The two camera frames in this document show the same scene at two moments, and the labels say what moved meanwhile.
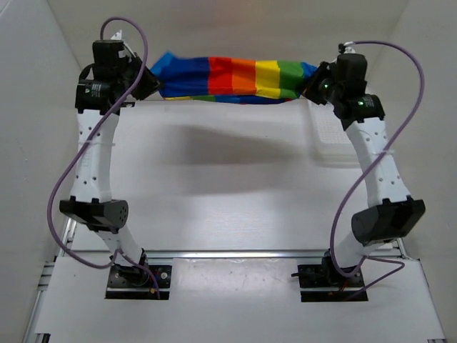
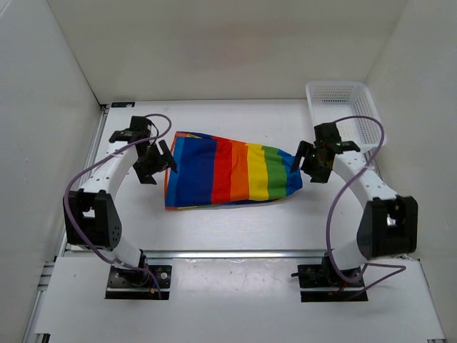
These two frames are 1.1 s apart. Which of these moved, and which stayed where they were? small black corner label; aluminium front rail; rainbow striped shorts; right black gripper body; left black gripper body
Moved: left black gripper body; right black gripper body; rainbow striped shorts
Stayed: small black corner label; aluminium front rail
